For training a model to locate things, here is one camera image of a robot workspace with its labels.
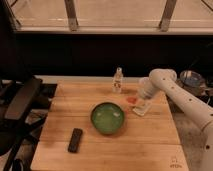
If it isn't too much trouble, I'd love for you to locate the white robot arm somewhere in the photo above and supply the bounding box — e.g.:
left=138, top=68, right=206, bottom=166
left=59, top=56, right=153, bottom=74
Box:
left=133, top=69, right=213, bottom=171

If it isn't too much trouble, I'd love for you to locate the metal window strut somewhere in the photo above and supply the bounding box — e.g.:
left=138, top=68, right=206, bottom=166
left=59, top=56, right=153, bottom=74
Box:
left=64, top=0, right=78, bottom=31
left=158, top=0, right=177, bottom=32

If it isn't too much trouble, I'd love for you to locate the clear plastic bottle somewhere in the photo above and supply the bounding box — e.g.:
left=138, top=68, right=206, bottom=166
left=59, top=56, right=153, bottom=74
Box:
left=113, top=67, right=123, bottom=93

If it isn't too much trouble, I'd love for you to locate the orange red pepper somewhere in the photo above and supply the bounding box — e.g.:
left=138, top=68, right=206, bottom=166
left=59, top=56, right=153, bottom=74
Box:
left=126, top=97, right=137, bottom=104

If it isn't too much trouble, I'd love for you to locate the left metal window strut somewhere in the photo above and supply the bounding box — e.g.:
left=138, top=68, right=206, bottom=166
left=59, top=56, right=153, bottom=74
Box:
left=64, top=0, right=78, bottom=31

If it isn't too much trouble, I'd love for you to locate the clear plastic cup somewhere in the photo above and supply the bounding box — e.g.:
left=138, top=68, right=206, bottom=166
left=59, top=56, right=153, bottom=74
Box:
left=138, top=77, right=150, bottom=98

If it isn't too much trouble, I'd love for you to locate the metal bowl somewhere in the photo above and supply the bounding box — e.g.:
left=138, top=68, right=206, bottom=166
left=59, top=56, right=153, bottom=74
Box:
left=180, top=70, right=205, bottom=88

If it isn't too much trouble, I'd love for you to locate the green bowl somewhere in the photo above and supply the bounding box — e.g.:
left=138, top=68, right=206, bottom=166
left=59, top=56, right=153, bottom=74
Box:
left=90, top=102, right=125, bottom=135

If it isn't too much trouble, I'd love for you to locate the black remote control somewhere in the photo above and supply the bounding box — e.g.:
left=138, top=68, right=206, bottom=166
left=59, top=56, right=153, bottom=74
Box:
left=68, top=128, right=83, bottom=153

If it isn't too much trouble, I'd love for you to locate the right metal window strut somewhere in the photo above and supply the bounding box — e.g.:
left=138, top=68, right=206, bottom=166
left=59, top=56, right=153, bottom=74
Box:
left=158, top=0, right=177, bottom=32

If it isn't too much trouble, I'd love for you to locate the white sponge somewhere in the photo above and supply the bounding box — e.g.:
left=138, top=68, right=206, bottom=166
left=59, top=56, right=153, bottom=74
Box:
left=133, top=102, right=150, bottom=116

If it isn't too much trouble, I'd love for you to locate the black office chair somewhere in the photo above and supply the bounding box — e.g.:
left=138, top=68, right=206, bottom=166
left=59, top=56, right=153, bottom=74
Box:
left=0, top=78, right=51, bottom=171

